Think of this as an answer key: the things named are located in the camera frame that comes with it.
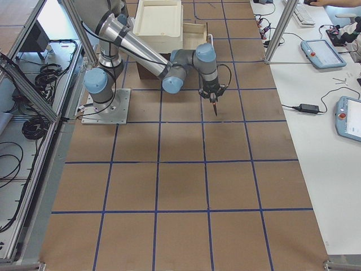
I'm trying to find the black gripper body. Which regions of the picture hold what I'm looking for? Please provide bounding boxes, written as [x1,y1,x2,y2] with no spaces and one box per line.
[199,84,226,99]

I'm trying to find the orange grey scissors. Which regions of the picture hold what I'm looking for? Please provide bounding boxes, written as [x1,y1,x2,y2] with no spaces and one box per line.
[212,99,218,116]

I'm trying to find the light wooden drawer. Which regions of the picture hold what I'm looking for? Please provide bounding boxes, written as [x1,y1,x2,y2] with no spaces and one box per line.
[183,23,208,50]

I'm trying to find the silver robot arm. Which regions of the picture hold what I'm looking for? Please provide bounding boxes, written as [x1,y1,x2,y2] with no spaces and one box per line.
[74,1,227,107]

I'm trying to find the person forearm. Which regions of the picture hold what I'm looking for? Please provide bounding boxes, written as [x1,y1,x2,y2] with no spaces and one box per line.
[310,0,361,7]

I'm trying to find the dark brown cabinet box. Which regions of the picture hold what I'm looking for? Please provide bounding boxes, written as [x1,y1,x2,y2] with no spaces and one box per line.
[135,52,171,80]

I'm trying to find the white plastic tray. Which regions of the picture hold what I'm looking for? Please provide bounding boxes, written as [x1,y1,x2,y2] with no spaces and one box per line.
[133,0,183,54]

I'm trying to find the black power adapter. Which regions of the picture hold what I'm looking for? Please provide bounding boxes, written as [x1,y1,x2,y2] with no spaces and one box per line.
[292,103,320,114]

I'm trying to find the upper teach pendant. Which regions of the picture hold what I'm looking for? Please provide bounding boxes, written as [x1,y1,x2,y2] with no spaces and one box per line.
[300,40,347,69]

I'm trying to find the teach pendant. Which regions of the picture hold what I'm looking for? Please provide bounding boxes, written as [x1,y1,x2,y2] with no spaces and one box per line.
[300,40,347,69]
[335,96,360,142]

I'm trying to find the white keyboard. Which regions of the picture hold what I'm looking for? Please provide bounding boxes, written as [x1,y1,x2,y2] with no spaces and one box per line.
[293,4,315,28]

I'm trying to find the lower teach pendant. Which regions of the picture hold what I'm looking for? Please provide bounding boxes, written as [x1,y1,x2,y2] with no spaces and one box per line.
[335,96,360,142]

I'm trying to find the black monitor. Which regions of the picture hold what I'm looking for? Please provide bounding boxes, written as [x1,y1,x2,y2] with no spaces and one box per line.
[19,20,50,60]

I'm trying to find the white drawer handle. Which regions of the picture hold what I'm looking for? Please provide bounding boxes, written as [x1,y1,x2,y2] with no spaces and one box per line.
[207,33,213,45]

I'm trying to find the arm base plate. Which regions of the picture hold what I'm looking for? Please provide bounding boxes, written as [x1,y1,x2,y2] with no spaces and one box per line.
[81,88,131,125]

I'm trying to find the aluminium frame post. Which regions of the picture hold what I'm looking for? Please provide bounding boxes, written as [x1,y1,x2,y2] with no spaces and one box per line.
[264,0,298,64]

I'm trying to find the coiled black cable upper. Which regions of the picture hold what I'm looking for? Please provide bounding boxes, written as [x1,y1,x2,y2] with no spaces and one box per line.
[34,63,70,95]

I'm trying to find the coiled black cable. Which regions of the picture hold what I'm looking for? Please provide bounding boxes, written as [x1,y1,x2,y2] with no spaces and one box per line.
[21,116,49,141]
[34,63,70,95]

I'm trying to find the coiled black cable lower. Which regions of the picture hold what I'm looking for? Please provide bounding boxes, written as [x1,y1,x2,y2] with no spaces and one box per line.
[21,116,49,141]

